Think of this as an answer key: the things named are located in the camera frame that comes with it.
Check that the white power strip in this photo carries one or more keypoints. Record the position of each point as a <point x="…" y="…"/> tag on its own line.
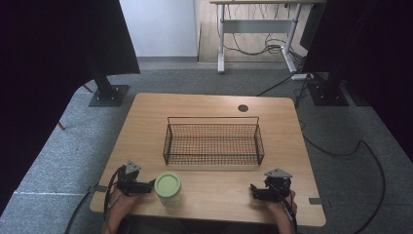
<point x="302" y="76"/>

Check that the black metal stand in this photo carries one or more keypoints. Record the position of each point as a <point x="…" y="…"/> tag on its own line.
<point x="108" y="96"/>
<point x="328" y="94"/>

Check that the person's left hand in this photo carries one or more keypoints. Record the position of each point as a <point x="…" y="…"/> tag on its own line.
<point x="120" y="203"/>

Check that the dark monitor panel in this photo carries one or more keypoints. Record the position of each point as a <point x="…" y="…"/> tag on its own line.
<point x="311" y="26"/>

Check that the grey tape strip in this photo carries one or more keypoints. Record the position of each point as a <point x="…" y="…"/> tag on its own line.
<point x="315" y="201"/>
<point x="99" y="188"/>

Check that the round grey table grommet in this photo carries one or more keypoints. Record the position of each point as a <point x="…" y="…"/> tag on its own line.
<point x="243" y="108"/>

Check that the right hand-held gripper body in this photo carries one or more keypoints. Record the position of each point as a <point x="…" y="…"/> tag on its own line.
<point x="279" y="185"/>

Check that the green lidded cup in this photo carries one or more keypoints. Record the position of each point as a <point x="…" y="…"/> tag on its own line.
<point x="168" y="188"/>

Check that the white framed desk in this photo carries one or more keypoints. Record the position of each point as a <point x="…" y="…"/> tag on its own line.
<point x="256" y="26"/>

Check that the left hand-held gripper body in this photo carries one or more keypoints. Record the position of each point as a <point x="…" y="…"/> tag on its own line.
<point x="126" y="180"/>

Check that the person's right hand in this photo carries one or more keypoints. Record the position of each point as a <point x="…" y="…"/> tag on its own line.
<point x="280" y="208"/>

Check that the black curtain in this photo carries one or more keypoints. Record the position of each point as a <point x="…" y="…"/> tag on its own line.
<point x="373" y="58"/>
<point x="42" y="65"/>

